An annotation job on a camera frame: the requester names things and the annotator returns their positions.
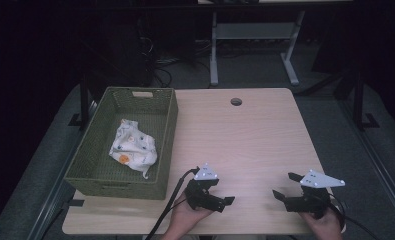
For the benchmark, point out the grey metal desk frame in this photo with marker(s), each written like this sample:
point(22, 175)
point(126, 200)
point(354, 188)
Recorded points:
point(251, 31)

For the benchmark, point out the black tape strip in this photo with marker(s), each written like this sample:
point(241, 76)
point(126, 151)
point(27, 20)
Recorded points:
point(75, 202)

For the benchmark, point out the aluminium floor rail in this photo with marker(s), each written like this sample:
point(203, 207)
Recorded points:
point(60, 186)
point(378, 166)

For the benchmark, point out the white printed cloth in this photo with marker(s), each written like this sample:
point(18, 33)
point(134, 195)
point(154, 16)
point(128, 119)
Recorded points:
point(135, 146)

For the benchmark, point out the person's right hand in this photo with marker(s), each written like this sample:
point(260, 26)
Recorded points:
point(325, 225)

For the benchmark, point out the black metal stand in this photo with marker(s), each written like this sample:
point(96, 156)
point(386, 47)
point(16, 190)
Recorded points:
point(359, 100)
point(84, 103)

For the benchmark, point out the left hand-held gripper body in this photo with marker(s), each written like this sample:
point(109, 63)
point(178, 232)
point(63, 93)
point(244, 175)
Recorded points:
point(201, 190)

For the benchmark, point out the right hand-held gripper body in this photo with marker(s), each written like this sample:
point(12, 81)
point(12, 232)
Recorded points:
point(313, 196)

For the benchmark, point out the green woven basket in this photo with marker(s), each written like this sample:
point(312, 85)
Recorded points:
point(95, 160)

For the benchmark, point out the person's left hand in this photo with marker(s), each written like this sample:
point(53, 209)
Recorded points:
point(185, 218)

